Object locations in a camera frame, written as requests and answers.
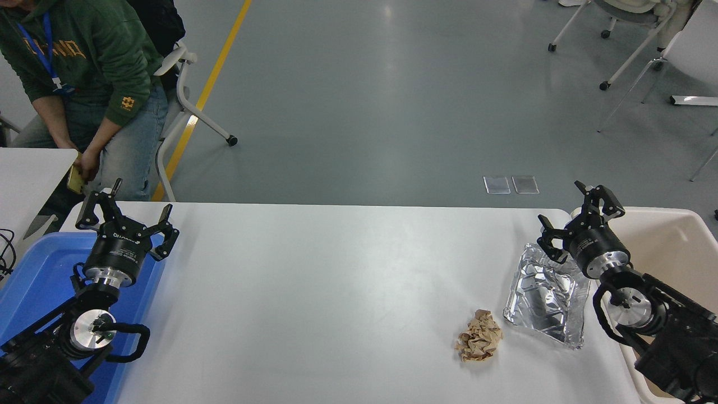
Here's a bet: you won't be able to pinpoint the large pale plastic bin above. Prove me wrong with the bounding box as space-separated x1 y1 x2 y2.
570 206 718 404

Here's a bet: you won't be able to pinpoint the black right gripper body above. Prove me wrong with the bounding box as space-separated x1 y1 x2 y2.
564 216 630 277

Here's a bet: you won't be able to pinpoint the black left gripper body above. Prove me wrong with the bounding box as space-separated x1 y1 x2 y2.
84 218 154 277

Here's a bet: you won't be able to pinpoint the grey seat rolling chair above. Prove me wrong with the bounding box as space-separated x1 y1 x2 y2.
547 0 702 91

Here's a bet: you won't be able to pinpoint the white chair thin legs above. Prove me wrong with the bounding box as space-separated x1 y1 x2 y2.
596 0 718 182

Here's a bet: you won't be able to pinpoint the white side table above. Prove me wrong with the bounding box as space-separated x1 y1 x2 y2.
0 148 78 253

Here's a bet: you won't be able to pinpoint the black bag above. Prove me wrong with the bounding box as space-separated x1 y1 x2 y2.
129 0 186 57

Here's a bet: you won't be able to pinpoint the blue lanyard with badge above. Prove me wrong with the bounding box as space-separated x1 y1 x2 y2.
17 12 76 96

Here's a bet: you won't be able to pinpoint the tan paper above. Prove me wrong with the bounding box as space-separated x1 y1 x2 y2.
454 309 504 362

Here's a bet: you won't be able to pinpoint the black cable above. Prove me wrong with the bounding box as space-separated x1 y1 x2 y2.
0 229 16 279

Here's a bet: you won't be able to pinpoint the blue plastic tray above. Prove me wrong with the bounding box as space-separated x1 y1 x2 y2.
0 232 167 404

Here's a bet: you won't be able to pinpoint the person's left hand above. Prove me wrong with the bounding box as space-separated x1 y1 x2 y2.
75 147 103 183

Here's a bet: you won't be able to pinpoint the white chair on casters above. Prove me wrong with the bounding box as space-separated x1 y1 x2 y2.
151 40 238 203

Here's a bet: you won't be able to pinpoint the silver foil tray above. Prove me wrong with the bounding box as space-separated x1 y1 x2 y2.
503 242 592 350

